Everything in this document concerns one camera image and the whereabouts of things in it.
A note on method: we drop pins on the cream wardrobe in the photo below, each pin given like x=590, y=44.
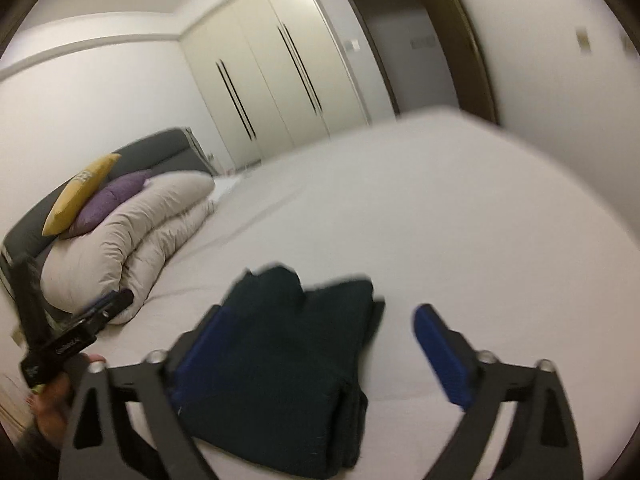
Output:
x=265, y=75

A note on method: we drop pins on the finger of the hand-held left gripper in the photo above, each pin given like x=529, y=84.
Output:
x=27, y=295
x=107, y=307

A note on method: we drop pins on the beige wall plate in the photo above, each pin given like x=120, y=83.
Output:
x=583, y=42

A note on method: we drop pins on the white wall switch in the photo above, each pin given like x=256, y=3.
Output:
x=354, y=45

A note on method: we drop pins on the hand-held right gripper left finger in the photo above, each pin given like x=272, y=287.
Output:
x=200, y=355

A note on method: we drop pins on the grey wall switch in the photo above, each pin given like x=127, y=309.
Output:
x=423, y=42

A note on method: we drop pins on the grey door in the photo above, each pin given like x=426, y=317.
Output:
x=400, y=40

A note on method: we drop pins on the beige folded duvet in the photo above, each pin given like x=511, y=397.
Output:
x=125, y=240

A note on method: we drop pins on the grey upholstered headboard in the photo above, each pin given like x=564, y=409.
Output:
x=150, y=152

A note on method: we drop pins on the dark green sweater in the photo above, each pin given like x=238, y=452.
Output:
x=285, y=360

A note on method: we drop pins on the person's left hand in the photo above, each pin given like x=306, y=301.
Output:
x=52, y=405

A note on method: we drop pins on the brown door frame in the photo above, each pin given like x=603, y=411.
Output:
x=465, y=35

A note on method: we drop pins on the white pillow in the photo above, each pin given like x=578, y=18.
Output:
x=227, y=186

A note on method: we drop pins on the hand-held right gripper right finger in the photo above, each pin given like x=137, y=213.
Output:
x=440, y=355

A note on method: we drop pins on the white bed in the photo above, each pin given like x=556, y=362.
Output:
x=400, y=200

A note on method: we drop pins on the yellow pillow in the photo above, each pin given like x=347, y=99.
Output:
x=77, y=192

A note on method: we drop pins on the purple pillow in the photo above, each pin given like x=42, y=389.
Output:
x=112, y=200

